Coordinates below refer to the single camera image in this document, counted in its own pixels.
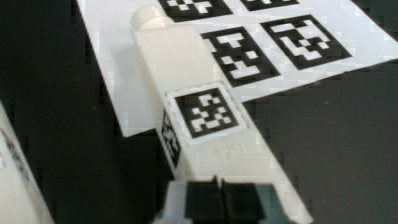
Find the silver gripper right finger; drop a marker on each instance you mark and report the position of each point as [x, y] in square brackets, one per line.
[253, 204]

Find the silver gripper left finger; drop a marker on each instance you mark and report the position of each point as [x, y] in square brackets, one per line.
[193, 203]

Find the white desk leg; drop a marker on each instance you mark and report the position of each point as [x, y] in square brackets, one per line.
[214, 145]
[24, 209]

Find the fiducial marker sheet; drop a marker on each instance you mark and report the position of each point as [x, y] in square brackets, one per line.
[285, 41]

